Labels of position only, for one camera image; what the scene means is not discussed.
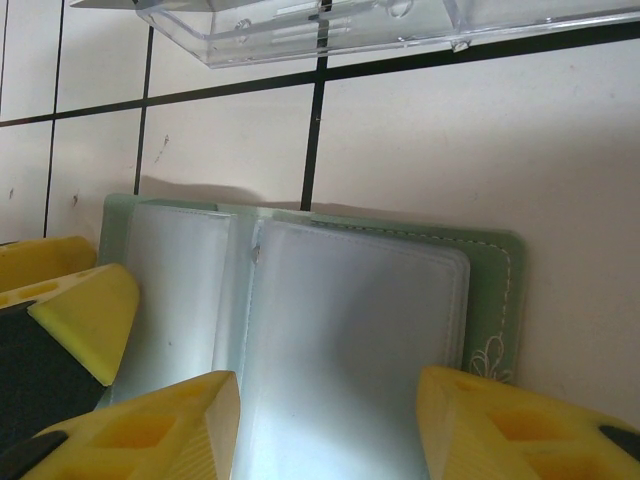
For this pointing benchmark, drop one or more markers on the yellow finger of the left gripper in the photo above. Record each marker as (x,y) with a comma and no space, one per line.
(90,310)
(45,260)

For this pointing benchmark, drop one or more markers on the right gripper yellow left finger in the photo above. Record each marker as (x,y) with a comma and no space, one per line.
(165,435)

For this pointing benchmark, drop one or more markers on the clear acrylic card stand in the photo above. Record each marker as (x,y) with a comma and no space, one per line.
(350,30)

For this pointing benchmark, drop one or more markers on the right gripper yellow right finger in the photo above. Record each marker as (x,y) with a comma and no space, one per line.
(500,435)

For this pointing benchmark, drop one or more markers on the green card holder wallet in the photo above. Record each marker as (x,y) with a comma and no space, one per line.
(350,310)

